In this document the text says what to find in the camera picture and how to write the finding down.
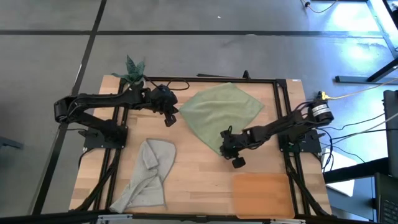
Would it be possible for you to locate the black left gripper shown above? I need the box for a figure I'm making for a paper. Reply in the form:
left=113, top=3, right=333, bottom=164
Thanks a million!
left=150, top=84, right=180, bottom=128

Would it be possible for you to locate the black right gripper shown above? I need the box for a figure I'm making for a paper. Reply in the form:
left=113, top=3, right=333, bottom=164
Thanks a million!
left=220, top=126, right=249, bottom=169

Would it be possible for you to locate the green microfiber towel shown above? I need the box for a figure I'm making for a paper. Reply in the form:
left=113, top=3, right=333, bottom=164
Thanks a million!
left=178, top=82, right=265, bottom=156

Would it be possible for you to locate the grey microfiber towel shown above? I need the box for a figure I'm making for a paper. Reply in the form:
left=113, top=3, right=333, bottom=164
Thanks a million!
left=109, top=138, right=177, bottom=214

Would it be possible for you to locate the orange translucent plastic basket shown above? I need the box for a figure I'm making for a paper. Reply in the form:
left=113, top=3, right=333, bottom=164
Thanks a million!
left=232, top=173, right=295, bottom=220

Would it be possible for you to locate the green plant in white pot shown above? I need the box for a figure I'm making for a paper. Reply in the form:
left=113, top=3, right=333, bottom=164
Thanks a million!
left=111, top=55, right=147, bottom=93

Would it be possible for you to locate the white sheet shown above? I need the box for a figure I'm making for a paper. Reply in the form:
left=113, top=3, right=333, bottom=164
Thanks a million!
left=322, top=151, right=358, bottom=197

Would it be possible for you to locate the black desk edge bar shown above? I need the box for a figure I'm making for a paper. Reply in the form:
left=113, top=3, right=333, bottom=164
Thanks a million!
left=323, top=157, right=389, bottom=184

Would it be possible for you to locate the dark furniture foot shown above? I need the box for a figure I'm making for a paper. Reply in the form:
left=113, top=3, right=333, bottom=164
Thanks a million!
left=0, top=136, right=24, bottom=150

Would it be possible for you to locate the dark grey computer box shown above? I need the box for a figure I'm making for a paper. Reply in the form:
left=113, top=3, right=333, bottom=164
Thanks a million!
left=382, top=90, right=398, bottom=178

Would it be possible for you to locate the black crossbar with silver brackets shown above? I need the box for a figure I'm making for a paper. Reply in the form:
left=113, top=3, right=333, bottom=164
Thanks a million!
left=0, top=210, right=398, bottom=224

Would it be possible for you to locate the black keyboard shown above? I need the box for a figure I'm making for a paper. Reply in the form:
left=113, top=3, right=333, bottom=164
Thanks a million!
left=374, top=172, right=398, bottom=224

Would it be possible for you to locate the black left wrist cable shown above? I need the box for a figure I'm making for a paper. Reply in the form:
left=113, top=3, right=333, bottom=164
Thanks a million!
left=144, top=77, right=190, bottom=91

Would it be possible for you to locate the black aluminium table frame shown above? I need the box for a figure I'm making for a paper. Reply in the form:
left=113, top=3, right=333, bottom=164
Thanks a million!
left=70, top=76, right=333, bottom=218

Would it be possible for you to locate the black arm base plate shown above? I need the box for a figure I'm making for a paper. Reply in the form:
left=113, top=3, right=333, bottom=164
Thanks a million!
left=78, top=126, right=128, bottom=149
left=277, top=129, right=326, bottom=153

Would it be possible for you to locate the yellow cable with plug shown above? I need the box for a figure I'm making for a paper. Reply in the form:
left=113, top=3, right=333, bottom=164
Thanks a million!
left=317, top=77, right=398, bottom=102

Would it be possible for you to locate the black floor cable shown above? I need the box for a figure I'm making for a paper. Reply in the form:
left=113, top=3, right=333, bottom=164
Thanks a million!
left=320, top=129, right=386, bottom=174
left=317, top=113, right=386, bottom=131

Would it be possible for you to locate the black desk leg frame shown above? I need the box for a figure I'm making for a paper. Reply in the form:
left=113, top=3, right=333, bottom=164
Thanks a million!
left=335, top=0, right=398, bottom=84

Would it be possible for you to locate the grey floor cable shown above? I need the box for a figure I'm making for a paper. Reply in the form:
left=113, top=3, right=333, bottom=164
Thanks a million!
left=323, top=111, right=398, bottom=147

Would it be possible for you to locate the tan cable with black plug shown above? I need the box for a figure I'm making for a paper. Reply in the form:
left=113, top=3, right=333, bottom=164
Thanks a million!
left=300, top=0, right=339, bottom=14

